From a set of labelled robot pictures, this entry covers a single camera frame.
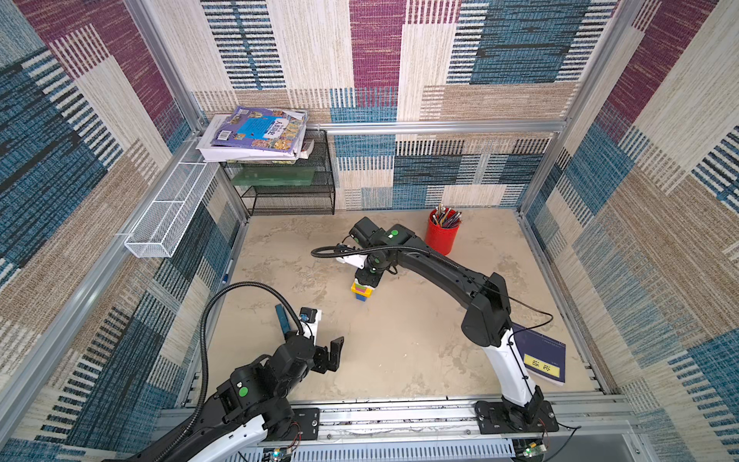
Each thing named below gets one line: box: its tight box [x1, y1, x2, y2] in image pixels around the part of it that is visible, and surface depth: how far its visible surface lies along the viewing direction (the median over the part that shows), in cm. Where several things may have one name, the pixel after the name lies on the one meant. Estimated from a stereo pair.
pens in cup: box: [432, 203, 462, 229], surface depth 101 cm
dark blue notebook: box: [511, 323, 566, 386], surface depth 85 cm
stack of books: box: [196, 105, 315, 164], surface depth 81 cm
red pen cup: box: [425, 207, 462, 257], surface depth 102 cm
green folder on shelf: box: [230, 166, 315, 186], surface depth 97 cm
